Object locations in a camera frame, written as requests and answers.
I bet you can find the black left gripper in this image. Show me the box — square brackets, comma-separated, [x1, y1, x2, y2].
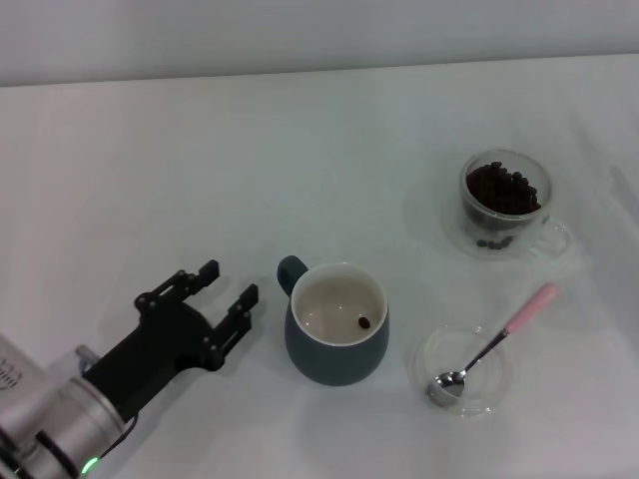
[81, 258, 262, 416]

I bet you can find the teal ceramic mug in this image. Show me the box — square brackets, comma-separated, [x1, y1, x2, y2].
[277, 254, 391, 387]

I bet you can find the pink-handled metal spoon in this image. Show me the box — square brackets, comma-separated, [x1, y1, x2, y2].
[425, 282, 560, 400]

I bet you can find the pile of coffee beans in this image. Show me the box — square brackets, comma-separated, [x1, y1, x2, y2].
[464, 160, 542, 250]

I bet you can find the small clear glass dish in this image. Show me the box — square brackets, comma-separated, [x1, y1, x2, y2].
[408, 323, 515, 420]

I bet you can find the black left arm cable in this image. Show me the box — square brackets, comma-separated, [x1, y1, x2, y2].
[94, 412, 139, 460]

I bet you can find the clear double-wall glass cup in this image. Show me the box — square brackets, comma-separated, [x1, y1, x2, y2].
[441, 148, 576, 261]

